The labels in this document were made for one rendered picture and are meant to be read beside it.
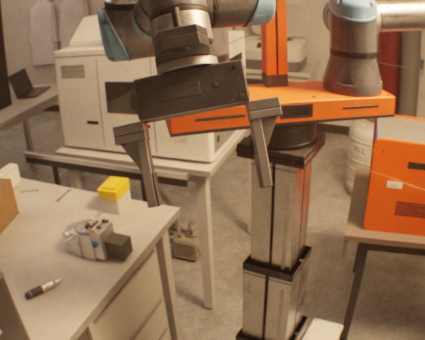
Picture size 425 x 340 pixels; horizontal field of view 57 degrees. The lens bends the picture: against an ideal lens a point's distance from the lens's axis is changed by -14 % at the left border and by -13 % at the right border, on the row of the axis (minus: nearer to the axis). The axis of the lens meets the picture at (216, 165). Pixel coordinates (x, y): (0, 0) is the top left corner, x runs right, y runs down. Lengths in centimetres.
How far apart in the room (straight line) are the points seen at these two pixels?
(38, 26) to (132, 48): 554
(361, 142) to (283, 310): 240
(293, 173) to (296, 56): 330
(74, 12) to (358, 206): 465
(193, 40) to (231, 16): 22
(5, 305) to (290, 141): 78
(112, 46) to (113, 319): 96
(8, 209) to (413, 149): 163
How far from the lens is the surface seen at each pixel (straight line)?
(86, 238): 143
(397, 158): 180
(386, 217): 192
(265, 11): 70
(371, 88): 101
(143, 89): 53
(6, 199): 178
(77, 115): 231
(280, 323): 125
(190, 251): 286
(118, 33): 83
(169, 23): 53
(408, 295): 275
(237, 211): 345
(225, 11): 67
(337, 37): 100
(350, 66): 100
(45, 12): 624
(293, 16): 464
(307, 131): 97
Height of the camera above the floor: 175
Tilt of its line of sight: 25 degrees down
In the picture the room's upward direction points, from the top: 2 degrees counter-clockwise
